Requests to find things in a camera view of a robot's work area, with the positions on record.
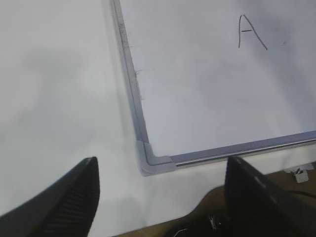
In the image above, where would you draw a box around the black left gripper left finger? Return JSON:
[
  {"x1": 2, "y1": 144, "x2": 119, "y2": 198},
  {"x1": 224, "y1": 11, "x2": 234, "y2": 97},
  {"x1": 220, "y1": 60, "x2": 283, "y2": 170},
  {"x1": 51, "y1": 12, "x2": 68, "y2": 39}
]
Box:
[{"x1": 0, "y1": 157, "x2": 100, "y2": 237}]

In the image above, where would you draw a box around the small metal bracket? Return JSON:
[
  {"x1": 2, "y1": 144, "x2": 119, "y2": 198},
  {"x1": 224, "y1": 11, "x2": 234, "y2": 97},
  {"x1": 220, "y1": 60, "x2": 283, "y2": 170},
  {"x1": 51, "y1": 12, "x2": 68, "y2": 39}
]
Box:
[{"x1": 284, "y1": 163, "x2": 314, "y2": 183}]

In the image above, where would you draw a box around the white board with grey frame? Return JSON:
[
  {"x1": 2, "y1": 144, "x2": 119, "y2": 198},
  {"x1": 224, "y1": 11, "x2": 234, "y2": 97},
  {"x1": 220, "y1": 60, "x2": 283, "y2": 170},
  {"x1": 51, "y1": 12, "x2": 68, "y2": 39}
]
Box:
[{"x1": 111, "y1": 0, "x2": 316, "y2": 176}]

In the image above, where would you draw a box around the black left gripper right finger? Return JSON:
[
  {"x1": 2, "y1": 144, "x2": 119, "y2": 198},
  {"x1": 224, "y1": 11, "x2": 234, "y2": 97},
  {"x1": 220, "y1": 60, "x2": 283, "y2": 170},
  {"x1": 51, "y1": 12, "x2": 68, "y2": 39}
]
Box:
[{"x1": 224, "y1": 157, "x2": 316, "y2": 237}]

